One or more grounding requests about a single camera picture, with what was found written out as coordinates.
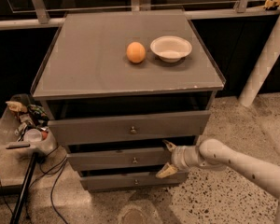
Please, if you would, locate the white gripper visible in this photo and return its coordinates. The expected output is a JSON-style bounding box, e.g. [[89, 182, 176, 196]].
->
[[156, 139, 192, 179]]

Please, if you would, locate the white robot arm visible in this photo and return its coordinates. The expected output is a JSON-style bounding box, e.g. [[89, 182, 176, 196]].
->
[[156, 139, 280, 224]]

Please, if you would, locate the grey top drawer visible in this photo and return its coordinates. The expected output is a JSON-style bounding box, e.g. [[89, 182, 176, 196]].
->
[[49, 110, 210, 145]]

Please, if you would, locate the grey drawer cabinet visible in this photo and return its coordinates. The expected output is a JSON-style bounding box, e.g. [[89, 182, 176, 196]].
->
[[31, 10, 225, 179]]

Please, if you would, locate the white paper bowl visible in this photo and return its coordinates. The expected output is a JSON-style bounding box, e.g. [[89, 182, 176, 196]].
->
[[150, 35, 192, 63]]

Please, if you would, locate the orange fruit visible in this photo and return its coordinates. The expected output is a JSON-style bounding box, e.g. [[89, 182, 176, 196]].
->
[[126, 42, 146, 63]]

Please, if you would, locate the white cup in bin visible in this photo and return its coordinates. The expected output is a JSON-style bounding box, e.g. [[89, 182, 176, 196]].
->
[[23, 129, 42, 142]]

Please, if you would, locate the green snack bag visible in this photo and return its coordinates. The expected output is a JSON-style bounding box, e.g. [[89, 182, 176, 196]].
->
[[27, 105, 49, 121]]

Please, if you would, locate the white pillar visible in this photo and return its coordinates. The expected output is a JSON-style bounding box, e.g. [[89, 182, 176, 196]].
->
[[239, 15, 280, 107]]

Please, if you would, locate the black stand pole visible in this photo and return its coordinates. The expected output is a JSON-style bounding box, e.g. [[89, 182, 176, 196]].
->
[[9, 151, 38, 224]]

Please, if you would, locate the metal window railing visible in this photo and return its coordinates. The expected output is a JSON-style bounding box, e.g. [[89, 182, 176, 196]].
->
[[0, 0, 280, 32]]

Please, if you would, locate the tan crumpled item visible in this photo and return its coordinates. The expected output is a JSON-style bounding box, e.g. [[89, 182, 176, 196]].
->
[[6, 101, 28, 113]]

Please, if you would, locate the yellow object on ledge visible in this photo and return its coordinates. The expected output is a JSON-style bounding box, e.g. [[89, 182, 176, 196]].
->
[[264, 0, 280, 10]]

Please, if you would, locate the black floor cable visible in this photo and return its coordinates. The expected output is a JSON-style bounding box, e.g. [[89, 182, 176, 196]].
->
[[0, 145, 69, 224]]

